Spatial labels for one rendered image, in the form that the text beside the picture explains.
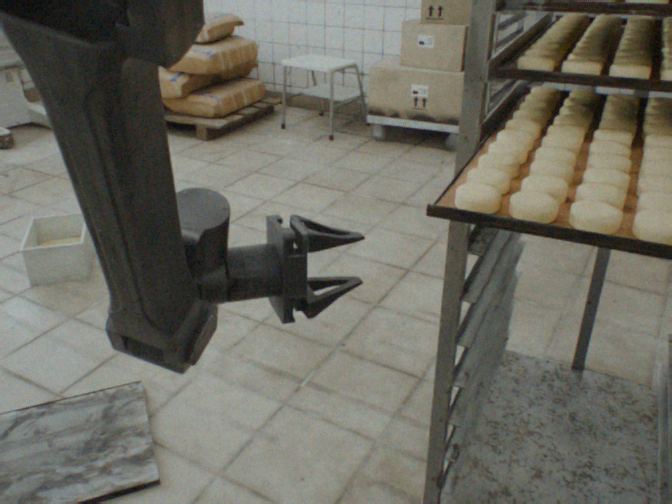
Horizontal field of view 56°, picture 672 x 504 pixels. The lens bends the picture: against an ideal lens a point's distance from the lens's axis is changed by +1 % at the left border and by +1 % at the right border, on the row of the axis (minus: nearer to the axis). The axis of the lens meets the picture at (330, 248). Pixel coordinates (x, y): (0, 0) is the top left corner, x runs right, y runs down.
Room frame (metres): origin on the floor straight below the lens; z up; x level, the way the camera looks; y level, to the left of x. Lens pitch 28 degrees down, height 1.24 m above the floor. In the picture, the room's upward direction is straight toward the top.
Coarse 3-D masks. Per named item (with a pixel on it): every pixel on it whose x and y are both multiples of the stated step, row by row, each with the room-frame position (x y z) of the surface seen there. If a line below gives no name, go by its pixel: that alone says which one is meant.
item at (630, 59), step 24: (576, 24) 1.26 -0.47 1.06; (600, 24) 1.25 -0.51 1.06; (648, 24) 1.25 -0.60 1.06; (552, 48) 1.00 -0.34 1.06; (576, 48) 1.00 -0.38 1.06; (600, 48) 1.00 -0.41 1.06; (624, 48) 1.01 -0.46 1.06; (648, 48) 1.00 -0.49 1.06; (576, 72) 0.87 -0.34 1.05; (600, 72) 0.92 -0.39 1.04; (624, 72) 0.85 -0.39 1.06; (648, 72) 0.85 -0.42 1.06
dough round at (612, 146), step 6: (594, 144) 0.80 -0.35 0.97; (600, 144) 0.80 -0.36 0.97; (606, 144) 0.80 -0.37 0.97; (612, 144) 0.80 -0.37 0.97; (618, 144) 0.80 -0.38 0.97; (624, 144) 0.80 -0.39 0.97; (594, 150) 0.79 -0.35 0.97; (600, 150) 0.78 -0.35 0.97; (606, 150) 0.78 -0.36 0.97; (612, 150) 0.78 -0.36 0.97; (618, 150) 0.78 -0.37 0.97; (624, 150) 0.78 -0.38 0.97; (630, 150) 0.78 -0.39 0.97; (588, 156) 0.81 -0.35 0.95; (624, 156) 0.77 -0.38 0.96
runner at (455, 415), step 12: (516, 276) 1.42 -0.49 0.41; (504, 300) 1.30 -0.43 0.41; (504, 312) 1.25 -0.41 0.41; (492, 324) 1.20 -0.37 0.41; (492, 336) 1.15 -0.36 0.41; (480, 360) 1.06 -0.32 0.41; (480, 372) 1.02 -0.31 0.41; (468, 384) 0.99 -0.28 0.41; (456, 396) 0.93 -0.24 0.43; (468, 396) 0.95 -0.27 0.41; (456, 408) 0.92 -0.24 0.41; (456, 420) 0.88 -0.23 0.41
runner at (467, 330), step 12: (516, 240) 1.27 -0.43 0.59; (504, 252) 1.22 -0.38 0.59; (504, 264) 1.16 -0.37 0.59; (492, 276) 1.11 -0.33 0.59; (492, 288) 1.06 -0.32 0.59; (480, 300) 1.02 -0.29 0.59; (468, 312) 0.95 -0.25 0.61; (480, 312) 0.98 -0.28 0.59; (468, 324) 0.94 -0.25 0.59; (480, 324) 0.94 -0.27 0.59; (456, 336) 0.88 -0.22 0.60; (468, 336) 0.90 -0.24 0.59
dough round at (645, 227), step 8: (640, 216) 0.57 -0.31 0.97; (648, 216) 0.57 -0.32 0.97; (656, 216) 0.57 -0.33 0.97; (664, 216) 0.57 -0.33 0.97; (640, 224) 0.56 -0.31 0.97; (648, 224) 0.56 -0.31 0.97; (656, 224) 0.55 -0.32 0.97; (664, 224) 0.55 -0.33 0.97; (640, 232) 0.56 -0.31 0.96; (648, 232) 0.55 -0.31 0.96; (656, 232) 0.55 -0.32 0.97; (664, 232) 0.54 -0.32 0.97; (648, 240) 0.55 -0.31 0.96; (656, 240) 0.55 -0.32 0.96; (664, 240) 0.54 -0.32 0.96
